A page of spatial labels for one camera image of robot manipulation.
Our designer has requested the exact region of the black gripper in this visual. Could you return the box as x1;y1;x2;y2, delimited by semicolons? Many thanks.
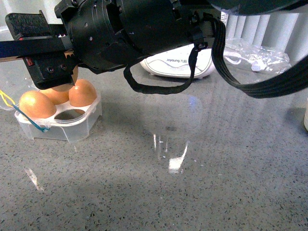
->
54;0;205;74

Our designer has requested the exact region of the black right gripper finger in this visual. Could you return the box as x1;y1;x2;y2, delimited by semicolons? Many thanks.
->
5;11;52;40

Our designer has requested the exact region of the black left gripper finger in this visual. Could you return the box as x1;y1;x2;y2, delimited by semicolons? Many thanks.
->
23;54;77;90

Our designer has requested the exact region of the clear plastic egg box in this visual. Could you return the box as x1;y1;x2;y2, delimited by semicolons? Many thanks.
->
0;28;103;143

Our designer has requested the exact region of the yellow rubber band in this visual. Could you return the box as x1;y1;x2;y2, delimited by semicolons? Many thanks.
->
0;90;15;107

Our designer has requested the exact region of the blue rubber band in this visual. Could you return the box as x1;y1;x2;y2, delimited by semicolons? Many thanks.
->
12;104;50;132

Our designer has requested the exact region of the white Joyoung cooker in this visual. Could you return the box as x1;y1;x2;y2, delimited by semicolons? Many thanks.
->
140;44;215;79

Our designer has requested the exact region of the clear plastic bag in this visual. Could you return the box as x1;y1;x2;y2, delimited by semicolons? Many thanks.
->
224;38;291;75

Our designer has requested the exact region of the white cup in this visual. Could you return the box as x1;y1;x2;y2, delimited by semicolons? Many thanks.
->
304;102;308;131

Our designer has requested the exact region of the white power cable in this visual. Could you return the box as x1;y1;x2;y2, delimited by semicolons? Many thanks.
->
223;51;264;72

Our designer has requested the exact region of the black cable bundle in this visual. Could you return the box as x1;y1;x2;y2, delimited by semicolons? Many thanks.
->
123;14;308;99

